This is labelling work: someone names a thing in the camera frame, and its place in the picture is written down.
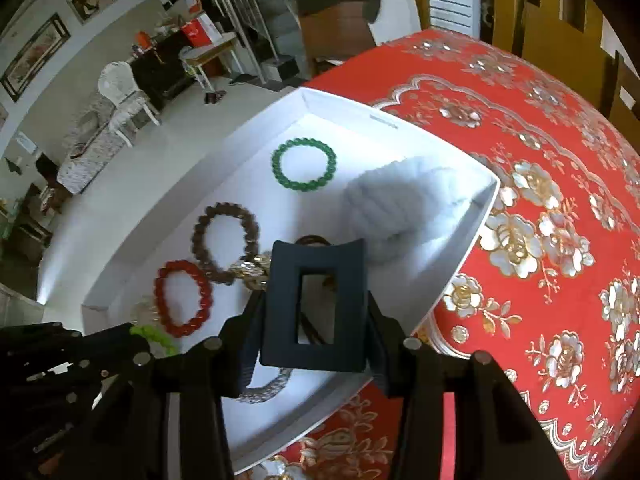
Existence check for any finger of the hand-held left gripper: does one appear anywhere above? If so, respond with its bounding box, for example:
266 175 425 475
75 324 153 378

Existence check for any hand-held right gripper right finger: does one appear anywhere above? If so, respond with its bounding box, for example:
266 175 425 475
366 292 571 480

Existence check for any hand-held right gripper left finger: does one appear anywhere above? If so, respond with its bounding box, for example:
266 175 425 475
97 287 266 480

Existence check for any light green bead bracelet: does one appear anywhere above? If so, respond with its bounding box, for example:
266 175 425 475
129 324 181 359

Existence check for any thin silver bracelet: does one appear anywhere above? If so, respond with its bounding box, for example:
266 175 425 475
131 295 161 329

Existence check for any dark blue hair claw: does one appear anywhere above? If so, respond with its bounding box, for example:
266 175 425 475
259 240 369 374

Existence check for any silver rhinestone bracelet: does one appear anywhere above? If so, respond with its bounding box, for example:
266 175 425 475
237 367 294 405

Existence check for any red bead bracelet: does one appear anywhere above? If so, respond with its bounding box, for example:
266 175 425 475
154 259 215 339

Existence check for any gold rhinestone brooch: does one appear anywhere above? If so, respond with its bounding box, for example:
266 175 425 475
227 254 274 291

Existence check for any brown bead bracelet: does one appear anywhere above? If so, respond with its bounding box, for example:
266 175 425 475
191 202 261 286

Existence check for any white fluffy scrunchie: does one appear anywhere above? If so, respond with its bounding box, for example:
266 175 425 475
341 156 474 261

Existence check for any dark green bead bracelet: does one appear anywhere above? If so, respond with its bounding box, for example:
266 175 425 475
271 136 337 194

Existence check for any white cardboard box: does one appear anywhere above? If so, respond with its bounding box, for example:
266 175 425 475
35 86 501 475

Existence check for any red floral tablecloth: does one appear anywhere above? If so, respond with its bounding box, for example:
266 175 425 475
250 29 640 480

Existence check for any patterned sofa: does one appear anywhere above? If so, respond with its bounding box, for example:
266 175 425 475
56 92 132 195

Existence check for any white ornate chair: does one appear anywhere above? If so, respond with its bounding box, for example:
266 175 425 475
97 61 162 149

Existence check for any black cabinet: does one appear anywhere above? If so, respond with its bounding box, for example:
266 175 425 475
131 32 197 111

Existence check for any white side table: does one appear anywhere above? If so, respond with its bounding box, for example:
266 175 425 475
182 32 239 92

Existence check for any large framed picture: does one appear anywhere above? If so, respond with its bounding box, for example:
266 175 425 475
0 12 71 103

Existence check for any red paper bag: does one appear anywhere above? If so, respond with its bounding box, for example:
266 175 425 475
180 17 222 49

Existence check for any brown chair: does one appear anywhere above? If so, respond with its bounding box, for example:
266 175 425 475
295 0 382 67

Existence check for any metal stair railing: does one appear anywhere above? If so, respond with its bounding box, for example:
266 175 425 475
152 0 281 82

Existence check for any wooden slatted chair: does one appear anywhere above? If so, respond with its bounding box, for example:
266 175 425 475
600 50 640 128

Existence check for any white cloth on chair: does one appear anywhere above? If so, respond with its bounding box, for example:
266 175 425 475
272 0 422 45

